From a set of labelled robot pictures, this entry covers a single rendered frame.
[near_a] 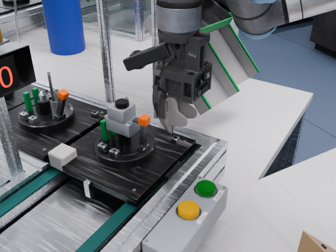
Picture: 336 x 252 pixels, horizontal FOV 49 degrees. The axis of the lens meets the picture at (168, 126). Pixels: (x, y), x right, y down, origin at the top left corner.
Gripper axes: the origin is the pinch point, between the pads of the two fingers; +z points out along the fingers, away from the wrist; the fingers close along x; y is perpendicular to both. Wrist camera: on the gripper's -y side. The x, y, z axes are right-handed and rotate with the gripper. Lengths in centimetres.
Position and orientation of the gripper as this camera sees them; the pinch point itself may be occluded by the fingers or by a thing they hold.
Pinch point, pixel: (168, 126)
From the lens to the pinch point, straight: 74.3
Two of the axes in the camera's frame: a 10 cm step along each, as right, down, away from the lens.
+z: 0.0, 8.5, 5.3
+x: 5.3, -4.5, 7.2
